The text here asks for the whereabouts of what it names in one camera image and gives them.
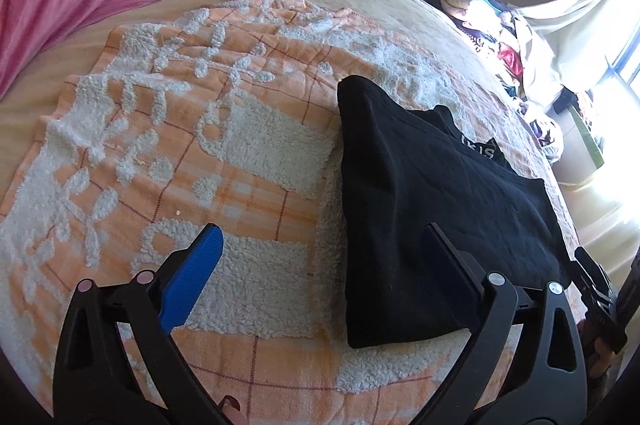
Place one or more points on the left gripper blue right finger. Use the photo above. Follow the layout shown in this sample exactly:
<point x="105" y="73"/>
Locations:
<point x="546" y="381"/>

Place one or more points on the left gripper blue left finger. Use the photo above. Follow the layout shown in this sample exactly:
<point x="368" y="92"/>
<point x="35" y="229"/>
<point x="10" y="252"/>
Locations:
<point x="93" y="381"/>

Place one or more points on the black turtleneck sweater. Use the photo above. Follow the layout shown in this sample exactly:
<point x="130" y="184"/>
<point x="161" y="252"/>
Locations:
<point x="404" y="170"/>

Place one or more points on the pile of mixed clothes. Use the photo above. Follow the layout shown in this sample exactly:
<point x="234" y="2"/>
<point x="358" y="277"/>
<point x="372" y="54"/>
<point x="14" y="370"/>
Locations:
<point x="520" y="59"/>

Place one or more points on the right hand thumb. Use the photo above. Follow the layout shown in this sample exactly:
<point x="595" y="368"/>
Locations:
<point x="601" y="359"/>

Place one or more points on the left hand red nails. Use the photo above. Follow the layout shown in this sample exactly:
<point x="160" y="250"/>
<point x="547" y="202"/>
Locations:
<point x="232" y="409"/>

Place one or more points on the cream curtain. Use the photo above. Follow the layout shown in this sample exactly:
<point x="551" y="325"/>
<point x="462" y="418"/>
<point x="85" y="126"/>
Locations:
<point x="584" y="36"/>

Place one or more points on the orange plaid fleece blanket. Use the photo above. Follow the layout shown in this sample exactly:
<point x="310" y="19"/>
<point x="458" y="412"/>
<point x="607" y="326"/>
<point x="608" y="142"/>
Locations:
<point x="120" y="146"/>

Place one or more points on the beige bed sheet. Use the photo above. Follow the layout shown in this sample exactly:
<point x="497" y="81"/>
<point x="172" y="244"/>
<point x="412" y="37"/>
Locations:
<point x="150" y="9"/>

